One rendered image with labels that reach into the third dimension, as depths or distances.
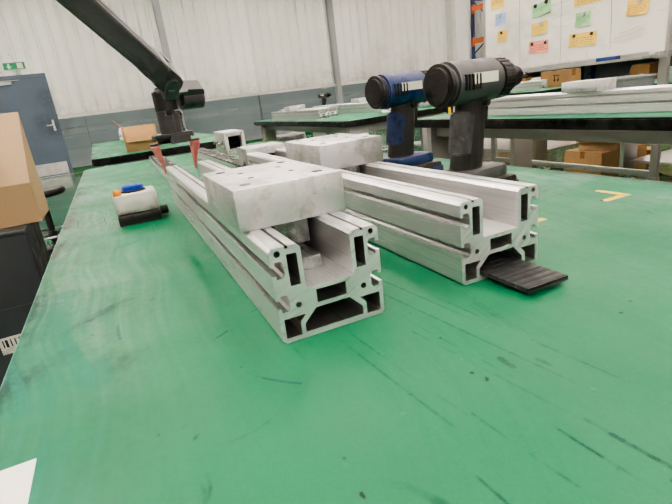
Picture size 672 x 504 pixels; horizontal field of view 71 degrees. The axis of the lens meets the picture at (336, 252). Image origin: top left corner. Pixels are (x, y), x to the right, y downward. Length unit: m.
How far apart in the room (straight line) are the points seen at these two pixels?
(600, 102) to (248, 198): 1.85
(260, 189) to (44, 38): 11.84
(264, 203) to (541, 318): 0.26
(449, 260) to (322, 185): 0.15
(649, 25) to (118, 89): 10.49
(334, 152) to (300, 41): 12.44
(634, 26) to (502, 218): 3.14
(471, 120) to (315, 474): 0.55
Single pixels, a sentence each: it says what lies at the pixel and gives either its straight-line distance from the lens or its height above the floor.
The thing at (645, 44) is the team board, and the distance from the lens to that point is 3.58.
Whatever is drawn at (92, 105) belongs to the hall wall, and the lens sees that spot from 12.10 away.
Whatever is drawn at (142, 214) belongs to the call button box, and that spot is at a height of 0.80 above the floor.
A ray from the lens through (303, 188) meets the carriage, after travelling 0.46.
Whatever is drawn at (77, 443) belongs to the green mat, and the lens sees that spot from 0.38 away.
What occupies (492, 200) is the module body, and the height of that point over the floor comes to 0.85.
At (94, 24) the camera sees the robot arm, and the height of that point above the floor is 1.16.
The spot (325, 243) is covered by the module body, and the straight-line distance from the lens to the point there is 0.46.
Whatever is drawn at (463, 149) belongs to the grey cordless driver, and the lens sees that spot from 0.71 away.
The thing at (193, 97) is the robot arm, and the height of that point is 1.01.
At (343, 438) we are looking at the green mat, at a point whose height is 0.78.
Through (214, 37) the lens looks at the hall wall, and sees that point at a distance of 12.52.
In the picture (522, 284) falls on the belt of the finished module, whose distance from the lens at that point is 0.47.
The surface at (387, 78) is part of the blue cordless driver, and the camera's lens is 0.89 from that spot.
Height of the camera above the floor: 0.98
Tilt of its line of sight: 18 degrees down
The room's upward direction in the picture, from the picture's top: 7 degrees counter-clockwise
